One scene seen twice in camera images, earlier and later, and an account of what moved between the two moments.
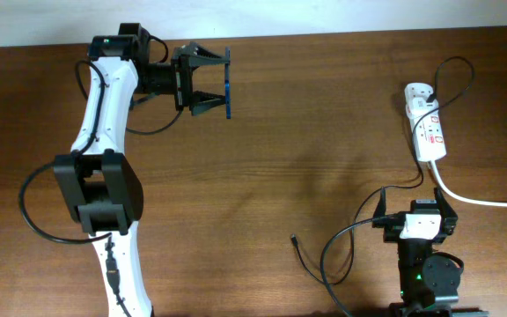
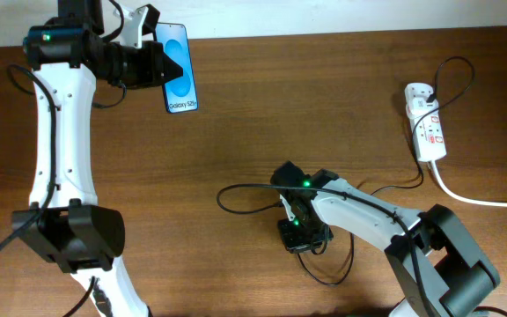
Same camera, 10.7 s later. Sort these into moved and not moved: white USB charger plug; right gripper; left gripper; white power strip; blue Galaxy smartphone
Moved: blue Galaxy smartphone; right gripper; left gripper
Not moved: white power strip; white USB charger plug
